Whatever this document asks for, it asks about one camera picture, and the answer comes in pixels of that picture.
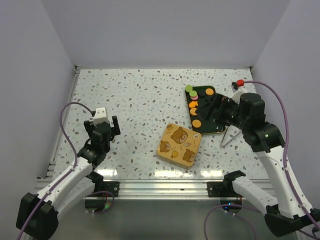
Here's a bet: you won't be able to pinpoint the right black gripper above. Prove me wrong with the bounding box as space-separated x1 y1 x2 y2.
195 92 250 131

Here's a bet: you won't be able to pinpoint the green cookie tray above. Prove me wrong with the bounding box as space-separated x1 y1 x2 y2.
184 84 226 136

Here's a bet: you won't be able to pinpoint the silver metal tongs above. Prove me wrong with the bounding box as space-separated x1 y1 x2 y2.
219 126 242 148

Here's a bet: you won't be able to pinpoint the silver tin lid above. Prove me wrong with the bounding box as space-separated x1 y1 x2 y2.
156 123 202 170

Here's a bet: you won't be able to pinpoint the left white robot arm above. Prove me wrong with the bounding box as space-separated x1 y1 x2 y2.
16 110 121 240

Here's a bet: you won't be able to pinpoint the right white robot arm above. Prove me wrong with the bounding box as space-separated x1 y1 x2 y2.
206 93 320 237

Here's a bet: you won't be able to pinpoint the orange sandwich cookie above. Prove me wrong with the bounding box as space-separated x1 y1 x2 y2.
205 88 215 96

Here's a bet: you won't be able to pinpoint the bottom large round cookie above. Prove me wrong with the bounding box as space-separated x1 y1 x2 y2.
192 119 202 128

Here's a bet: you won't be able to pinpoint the upper round cookie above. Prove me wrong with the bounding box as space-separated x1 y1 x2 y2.
189 107 198 116

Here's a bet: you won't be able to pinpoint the upper fish cookie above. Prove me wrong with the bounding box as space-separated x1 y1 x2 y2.
188 101 199 109

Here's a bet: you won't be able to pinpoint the pink macaron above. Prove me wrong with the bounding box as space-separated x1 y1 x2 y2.
190 96 199 101

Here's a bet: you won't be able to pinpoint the lower green macaron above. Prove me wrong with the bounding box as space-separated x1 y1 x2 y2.
189 90 198 98

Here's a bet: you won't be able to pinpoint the green macaron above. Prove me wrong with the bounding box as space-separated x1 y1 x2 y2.
189 90 198 98
185 84 193 93

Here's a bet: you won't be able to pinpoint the upper green macaron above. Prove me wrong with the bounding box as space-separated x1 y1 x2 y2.
185 84 193 93

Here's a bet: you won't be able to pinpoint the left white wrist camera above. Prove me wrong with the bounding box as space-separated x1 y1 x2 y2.
90 107 110 126

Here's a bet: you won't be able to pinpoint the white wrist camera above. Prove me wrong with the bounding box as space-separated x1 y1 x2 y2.
90 107 110 126
231 79 248 104

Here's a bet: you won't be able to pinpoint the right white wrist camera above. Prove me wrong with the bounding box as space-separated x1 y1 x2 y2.
231 79 248 104

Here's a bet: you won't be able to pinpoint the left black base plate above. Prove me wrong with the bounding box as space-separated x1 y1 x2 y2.
102 181 120 198

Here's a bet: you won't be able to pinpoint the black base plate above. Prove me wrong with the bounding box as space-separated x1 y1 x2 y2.
206 181 242 198
102 181 120 198

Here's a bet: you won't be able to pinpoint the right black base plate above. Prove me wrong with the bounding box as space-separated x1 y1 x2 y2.
206 181 242 198

